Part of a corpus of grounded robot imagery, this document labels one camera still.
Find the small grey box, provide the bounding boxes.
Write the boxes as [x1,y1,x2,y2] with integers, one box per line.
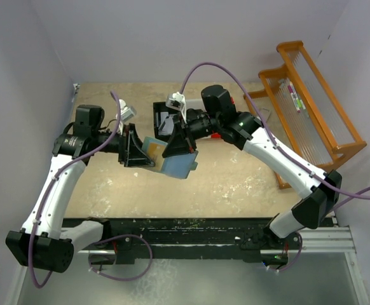
[259,108,271,121]

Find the wooden tiered rack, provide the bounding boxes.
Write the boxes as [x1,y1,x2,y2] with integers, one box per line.
[243,41,367,172]

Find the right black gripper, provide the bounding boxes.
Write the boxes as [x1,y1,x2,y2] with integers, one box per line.
[163,111,222,156]

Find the white plastic bin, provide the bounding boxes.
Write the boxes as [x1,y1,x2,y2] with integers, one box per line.
[186,98,205,111]

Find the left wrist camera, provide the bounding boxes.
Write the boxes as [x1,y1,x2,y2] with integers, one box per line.
[119,99,137,123]

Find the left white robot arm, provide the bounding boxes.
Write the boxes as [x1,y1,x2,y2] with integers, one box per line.
[5,99,154,273]

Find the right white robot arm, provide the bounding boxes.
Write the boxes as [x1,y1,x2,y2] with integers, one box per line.
[162,85,342,248]

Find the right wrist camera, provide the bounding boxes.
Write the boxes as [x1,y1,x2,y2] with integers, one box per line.
[165,91,187,121]

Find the gold embossed credit card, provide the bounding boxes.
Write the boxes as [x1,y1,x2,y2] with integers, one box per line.
[147,141,167,172]

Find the grey cards in bin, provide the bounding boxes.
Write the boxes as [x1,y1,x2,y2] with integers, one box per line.
[158,112,174,135]

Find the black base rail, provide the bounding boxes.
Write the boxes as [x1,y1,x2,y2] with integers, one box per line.
[60,217,303,264]

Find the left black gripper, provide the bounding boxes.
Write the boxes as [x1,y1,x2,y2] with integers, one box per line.
[92,123,155,167]

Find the purple marker pen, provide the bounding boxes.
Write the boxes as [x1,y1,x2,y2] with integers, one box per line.
[287,81,301,113]

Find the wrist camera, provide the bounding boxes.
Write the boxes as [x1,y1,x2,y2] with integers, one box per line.
[165,91,187,121]
[119,99,137,123]

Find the green marker pen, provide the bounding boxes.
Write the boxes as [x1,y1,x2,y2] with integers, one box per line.
[296,98,309,118]

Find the green leather card holder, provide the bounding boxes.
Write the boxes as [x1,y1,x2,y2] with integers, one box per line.
[142,137,198,179]

